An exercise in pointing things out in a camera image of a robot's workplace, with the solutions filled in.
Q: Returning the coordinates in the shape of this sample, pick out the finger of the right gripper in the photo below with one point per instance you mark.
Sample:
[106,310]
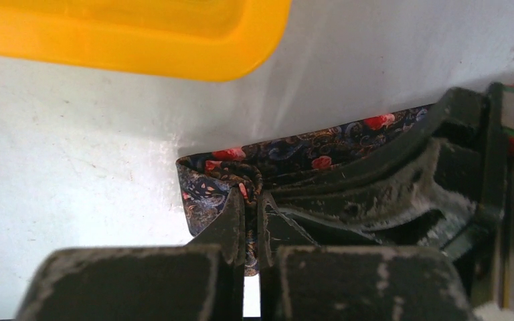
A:
[439,184]

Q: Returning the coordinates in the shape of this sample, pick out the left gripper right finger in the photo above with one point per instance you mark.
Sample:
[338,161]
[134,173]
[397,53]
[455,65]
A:
[302,280]

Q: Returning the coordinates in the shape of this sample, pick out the yellow plastic bin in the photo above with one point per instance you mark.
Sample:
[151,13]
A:
[195,40]

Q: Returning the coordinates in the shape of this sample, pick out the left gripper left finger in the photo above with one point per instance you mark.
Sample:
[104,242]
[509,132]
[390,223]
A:
[202,280]

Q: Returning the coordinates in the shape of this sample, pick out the dark floral red-dotted tie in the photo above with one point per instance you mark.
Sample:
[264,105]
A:
[206,179]

